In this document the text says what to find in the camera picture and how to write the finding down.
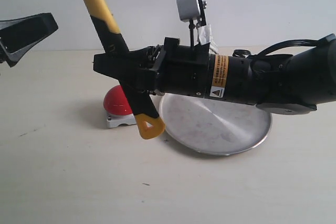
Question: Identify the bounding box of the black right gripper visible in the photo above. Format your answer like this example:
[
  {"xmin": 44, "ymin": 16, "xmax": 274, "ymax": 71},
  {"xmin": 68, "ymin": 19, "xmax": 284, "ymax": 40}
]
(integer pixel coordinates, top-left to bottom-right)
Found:
[{"xmin": 93, "ymin": 37, "xmax": 211, "ymax": 98}]

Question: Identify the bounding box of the yellow black claw hammer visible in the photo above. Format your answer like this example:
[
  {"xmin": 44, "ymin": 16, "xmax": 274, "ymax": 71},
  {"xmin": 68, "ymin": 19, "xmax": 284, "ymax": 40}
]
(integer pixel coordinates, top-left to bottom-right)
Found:
[{"xmin": 83, "ymin": 0, "xmax": 165, "ymax": 140}]

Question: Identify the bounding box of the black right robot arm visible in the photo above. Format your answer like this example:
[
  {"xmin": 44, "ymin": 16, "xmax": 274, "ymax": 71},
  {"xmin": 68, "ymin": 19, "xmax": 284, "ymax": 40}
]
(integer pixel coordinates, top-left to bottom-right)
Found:
[{"xmin": 93, "ymin": 34, "xmax": 335, "ymax": 115}]

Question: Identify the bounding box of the red dome push button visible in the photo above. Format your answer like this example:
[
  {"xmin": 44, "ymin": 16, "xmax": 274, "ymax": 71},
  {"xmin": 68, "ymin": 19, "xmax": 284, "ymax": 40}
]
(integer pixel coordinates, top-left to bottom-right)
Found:
[{"xmin": 103, "ymin": 85, "xmax": 136, "ymax": 129}]

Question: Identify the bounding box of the round steel plate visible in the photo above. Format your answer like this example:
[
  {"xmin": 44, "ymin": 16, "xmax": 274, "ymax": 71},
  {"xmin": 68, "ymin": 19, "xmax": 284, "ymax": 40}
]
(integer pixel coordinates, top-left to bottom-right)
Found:
[{"xmin": 159, "ymin": 94, "xmax": 272, "ymax": 156}]

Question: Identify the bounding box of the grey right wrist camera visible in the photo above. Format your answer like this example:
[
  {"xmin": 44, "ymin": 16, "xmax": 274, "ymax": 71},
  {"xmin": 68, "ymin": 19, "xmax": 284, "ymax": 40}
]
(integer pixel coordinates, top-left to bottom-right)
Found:
[{"xmin": 176, "ymin": 0, "xmax": 207, "ymax": 26}]

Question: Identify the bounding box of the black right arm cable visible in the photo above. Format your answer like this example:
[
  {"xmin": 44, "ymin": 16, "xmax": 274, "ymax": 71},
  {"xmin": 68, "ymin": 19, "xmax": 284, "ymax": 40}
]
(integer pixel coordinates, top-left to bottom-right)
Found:
[{"xmin": 232, "ymin": 39, "xmax": 326, "ymax": 57}]

